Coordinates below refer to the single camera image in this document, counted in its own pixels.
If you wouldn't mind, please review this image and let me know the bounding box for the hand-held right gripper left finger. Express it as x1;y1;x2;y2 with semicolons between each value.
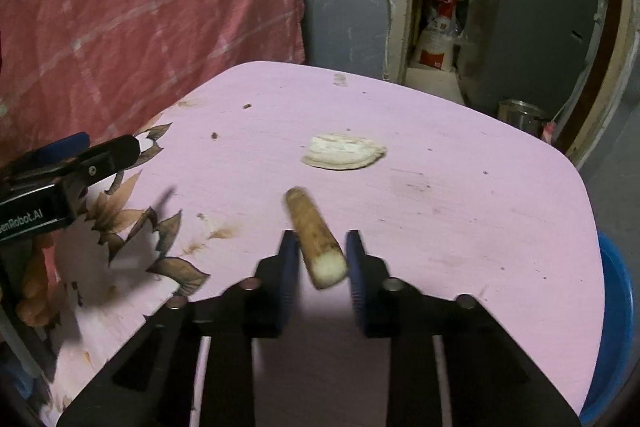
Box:
57;229;302;427

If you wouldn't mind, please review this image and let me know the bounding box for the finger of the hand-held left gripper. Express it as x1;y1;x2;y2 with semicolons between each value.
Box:
7;132;92;180
52;134;142;220

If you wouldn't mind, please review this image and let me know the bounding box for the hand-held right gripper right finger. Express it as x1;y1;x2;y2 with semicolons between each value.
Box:
345;229;583;427

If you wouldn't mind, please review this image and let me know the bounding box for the cut yam stick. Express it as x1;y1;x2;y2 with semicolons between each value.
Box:
284;186;349;291

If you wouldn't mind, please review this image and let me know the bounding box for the beige peel piece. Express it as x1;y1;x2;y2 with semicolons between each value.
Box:
300;133;389;170

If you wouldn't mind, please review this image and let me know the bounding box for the blue plastic basin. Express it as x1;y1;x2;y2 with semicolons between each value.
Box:
579;232;637;426

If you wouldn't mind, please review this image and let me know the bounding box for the person's left hand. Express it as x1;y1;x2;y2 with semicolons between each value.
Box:
15;246;64;329

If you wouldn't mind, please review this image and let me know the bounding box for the pink checked towel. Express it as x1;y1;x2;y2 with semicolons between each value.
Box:
0;0;307;160

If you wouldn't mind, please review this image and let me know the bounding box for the metal pot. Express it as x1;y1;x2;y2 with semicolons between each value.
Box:
497;98;549;134

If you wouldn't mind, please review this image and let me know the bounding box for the white printed sack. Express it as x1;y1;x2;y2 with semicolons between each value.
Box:
415;0;464;70

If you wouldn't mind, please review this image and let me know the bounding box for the grey cabinet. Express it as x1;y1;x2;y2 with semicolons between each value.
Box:
457;0;601;118

